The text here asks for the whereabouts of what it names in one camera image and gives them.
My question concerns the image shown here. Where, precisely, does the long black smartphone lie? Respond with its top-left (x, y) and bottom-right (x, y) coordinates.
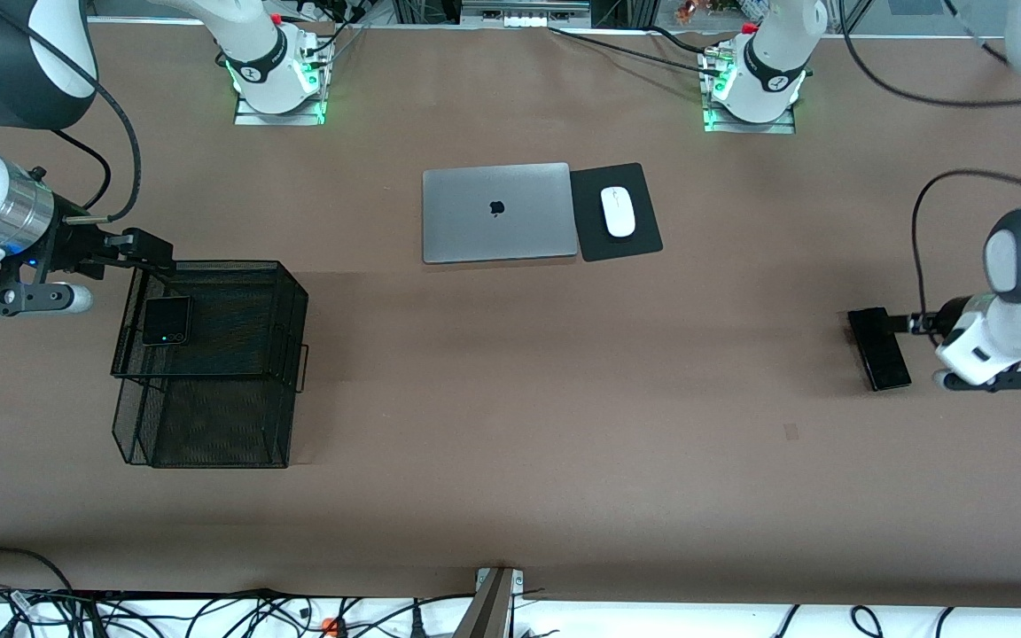
top-left (846, 307), bottom-right (913, 393)

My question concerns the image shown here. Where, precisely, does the small black flip phone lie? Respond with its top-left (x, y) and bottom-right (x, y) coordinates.
top-left (141, 296), bottom-right (194, 347)

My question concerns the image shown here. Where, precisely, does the black mouse pad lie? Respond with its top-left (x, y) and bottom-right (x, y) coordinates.
top-left (569, 162), bottom-right (664, 263)

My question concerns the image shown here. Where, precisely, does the white computer mouse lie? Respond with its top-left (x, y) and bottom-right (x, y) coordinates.
top-left (600, 186), bottom-right (637, 238)

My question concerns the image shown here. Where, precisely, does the silver closed laptop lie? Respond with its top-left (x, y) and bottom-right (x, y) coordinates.
top-left (422, 162), bottom-right (580, 265)

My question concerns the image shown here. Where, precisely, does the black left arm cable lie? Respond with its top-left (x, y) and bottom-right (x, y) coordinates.
top-left (838, 0), bottom-right (1021, 336)

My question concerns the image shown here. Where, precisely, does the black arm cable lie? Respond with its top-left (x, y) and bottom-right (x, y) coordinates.
top-left (0, 0), bottom-right (143, 224)
top-left (838, 0), bottom-right (1021, 336)

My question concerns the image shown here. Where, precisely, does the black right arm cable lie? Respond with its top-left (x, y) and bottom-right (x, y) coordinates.
top-left (0, 0), bottom-right (143, 224)

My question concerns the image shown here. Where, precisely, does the black wire mesh basket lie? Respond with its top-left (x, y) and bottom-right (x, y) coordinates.
top-left (110, 260), bottom-right (310, 470)

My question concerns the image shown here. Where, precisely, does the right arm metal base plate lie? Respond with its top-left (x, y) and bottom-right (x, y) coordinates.
top-left (234, 93), bottom-right (327, 127)

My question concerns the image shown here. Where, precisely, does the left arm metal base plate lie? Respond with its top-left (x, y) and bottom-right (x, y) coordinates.
top-left (703, 99), bottom-right (797, 136)

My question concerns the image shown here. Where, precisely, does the black base cable bundle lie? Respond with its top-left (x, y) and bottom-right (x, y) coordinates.
top-left (302, 0), bottom-right (370, 67)

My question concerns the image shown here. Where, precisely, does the grey curved floor cable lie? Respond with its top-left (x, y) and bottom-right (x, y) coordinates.
top-left (0, 547), bottom-right (77, 612)

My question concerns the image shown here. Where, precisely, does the long black floor cable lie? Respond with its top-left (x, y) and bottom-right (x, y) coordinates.
top-left (67, 587), bottom-right (476, 612)

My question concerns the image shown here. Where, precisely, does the short black table cable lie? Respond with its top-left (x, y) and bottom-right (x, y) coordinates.
top-left (648, 25), bottom-right (717, 52)

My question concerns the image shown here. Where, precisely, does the long black table cable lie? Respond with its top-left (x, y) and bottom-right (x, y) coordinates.
top-left (549, 27), bottom-right (724, 76)

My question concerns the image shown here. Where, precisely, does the grey metal frame bracket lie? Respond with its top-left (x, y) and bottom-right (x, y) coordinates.
top-left (460, 0), bottom-right (593, 29)

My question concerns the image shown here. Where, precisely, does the grey metal camera post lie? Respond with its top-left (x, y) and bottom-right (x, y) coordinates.
top-left (453, 567), bottom-right (526, 638)

